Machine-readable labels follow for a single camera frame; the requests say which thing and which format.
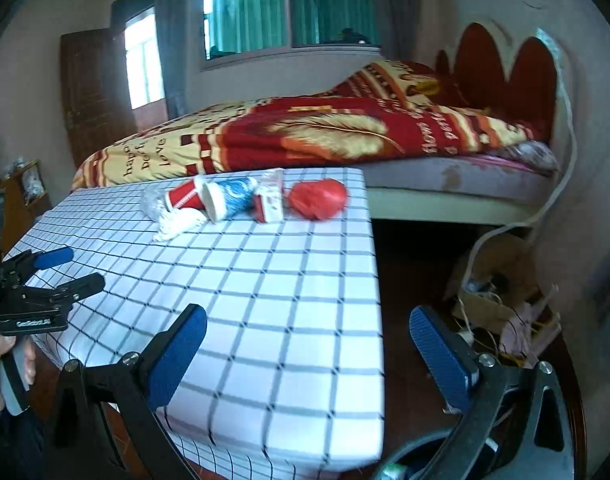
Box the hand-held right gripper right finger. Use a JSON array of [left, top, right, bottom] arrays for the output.
[[410, 305, 576, 480]]

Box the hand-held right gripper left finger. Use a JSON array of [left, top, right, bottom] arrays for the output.
[[45, 304, 208, 480]]

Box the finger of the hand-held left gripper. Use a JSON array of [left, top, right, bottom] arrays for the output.
[[22, 273, 106, 311], [2, 246, 76, 273]]

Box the black plastic bucket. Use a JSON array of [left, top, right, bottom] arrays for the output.
[[372, 432, 500, 480]]

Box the clear plastic bag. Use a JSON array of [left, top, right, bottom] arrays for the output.
[[141, 186, 178, 221]]

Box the white tissue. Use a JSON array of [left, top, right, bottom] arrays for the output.
[[152, 207, 210, 243]]

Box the red paper cup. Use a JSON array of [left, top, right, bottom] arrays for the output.
[[165, 180, 208, 211]]

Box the blue patterned paper cup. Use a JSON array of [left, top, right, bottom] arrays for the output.
[[202, 176, 256, 223]]

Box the small white red box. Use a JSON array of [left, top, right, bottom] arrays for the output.
[[254, 169, 286, 224]]

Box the red plastic bag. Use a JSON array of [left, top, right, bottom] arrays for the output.
[[288, 177, 348, 222]]

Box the wooden side cabinet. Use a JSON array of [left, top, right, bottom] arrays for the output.
[[0, 159, 53, 256]]

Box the white paper sheet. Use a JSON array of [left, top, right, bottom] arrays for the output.
[[500, 285, 562, 361]]

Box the table with checkered tablecloth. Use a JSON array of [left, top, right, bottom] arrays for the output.
[[2, 166, 386, 480]]

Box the cardboard box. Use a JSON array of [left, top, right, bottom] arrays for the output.
[[445, 232, 542, 336]]

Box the brown wooden door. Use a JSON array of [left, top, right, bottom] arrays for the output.
[[60, 27, 138, 171]]

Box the grey floral mattress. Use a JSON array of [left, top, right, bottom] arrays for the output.
[[357, 152, 560, 197]]

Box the bright doorway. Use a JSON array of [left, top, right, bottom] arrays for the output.
[[122, 7, 166, 112]]

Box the grey floral pillow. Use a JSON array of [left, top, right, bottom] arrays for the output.
[[505, 140, 560, 172]]

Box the bed with red blanket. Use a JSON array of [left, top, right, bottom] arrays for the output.
[[72, 60, 553, 191]]

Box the grey window curtain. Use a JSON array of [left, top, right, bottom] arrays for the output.
[[155, 0, 206, 119], [370, 0, 436, 63]]

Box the large sliding window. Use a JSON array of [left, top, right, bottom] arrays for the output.
[[200, 0, 386, 73]]

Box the white charging cable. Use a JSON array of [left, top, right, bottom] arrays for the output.
[[455, 30, 579, 346]]

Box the white bed frame red headboard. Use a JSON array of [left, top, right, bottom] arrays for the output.
[[370, 20, 579, 226]]

